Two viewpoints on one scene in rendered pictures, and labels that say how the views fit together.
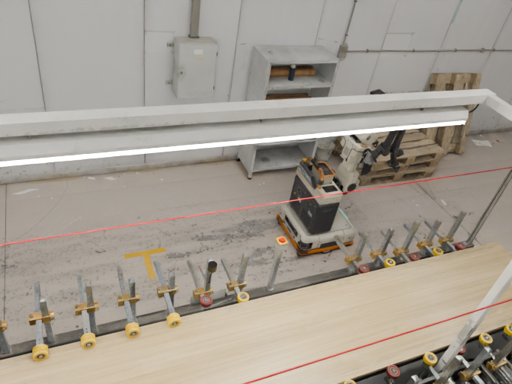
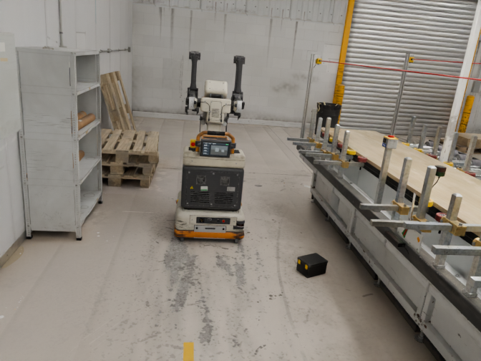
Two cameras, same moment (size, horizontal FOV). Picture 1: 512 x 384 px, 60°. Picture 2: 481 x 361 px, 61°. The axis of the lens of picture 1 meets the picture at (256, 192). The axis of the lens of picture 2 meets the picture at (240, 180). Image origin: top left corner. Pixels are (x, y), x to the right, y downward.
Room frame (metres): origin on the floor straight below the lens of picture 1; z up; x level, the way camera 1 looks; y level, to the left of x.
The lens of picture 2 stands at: (2.19, 2.58, 1.68)
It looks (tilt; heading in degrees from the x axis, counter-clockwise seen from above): 18 degrees down; 291
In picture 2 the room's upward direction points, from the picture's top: 5 degrees clockwise
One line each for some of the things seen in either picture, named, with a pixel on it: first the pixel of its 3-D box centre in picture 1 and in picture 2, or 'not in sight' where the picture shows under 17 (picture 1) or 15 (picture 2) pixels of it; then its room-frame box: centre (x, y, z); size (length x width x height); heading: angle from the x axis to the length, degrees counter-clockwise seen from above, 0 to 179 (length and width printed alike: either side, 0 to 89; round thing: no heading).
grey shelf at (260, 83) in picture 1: (284, 113); (65, 139); (4.96, -0.16, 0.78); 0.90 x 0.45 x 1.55; 119
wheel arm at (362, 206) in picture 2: (232, 280); (394, 208); (2.15, 0.05, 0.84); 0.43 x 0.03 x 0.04; 29
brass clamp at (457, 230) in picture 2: (168, 290); (452, 225); (1.88, 0.45, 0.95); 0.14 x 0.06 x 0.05; 119
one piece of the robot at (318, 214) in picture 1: (318, 195); (212, 173); (3.71, -0.63, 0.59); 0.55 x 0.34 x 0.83; 29
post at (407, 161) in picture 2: (241, 277); (400, 195); (2.13, -0.01, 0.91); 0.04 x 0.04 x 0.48; 29
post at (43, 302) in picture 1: (47, 323); not in sight; (1.52, 1.08, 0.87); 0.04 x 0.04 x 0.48; 29
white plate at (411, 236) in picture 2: (208, 296); (409, 234); (2.04, 0.19, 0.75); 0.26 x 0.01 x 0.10; 119
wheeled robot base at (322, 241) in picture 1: (315, 224); (209, 213); (3.75, -0.71, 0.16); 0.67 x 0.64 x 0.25; 119
